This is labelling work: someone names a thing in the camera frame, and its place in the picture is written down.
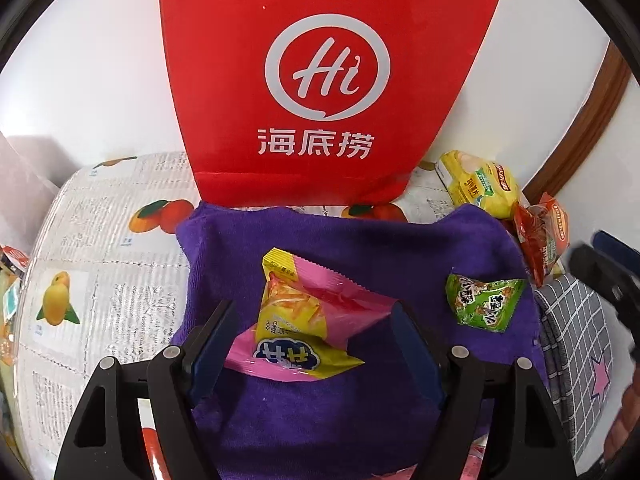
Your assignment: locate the yellow chip bag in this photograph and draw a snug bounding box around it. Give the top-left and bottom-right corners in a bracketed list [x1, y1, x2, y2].
[435, 150, 523, 220]

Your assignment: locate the fruit print tablecloth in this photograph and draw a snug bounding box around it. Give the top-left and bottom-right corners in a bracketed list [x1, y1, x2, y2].
[10, 152, 551, 480]

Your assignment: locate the grey checked cloth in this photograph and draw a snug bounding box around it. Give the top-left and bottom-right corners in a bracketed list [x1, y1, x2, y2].
[532, 272, 631, 466]

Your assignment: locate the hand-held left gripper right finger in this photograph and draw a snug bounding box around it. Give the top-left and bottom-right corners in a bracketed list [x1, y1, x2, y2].
[390, 301, 578, 480]

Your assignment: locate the white paper sheet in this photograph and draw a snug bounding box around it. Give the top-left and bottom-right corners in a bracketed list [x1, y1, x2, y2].
[0, 132, 63, 256]

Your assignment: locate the green snack packet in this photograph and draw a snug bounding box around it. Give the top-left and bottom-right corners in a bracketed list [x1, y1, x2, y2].
[445, 272, 528, 335]

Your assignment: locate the brown wooden door frame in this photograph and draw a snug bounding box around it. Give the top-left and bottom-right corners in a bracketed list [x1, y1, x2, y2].
[522, 42, 633, 201]

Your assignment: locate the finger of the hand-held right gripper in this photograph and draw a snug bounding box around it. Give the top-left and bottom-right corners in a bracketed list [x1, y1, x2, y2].
[570, 230, 640, 321]

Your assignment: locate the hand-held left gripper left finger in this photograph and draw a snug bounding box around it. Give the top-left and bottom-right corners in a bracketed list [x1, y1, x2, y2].
[52, 300, 238, 480]

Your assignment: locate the orange chip bag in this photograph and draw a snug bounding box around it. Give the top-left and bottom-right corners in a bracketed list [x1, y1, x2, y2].
[512, 192, 571, 286]

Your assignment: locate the red paper bag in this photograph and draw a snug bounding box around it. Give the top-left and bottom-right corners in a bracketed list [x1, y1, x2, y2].
[158, 0, 503, 209]

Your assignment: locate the purple towel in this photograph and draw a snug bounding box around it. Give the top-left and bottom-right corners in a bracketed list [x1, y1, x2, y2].
[172, 200, 546, 480]

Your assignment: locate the red white packet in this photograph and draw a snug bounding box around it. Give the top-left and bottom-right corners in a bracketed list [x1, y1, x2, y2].
[0, 245, 31, 278]

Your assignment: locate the pink yellow snack packet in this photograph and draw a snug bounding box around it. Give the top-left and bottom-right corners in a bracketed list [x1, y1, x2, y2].
[224, 247, 398, 382]

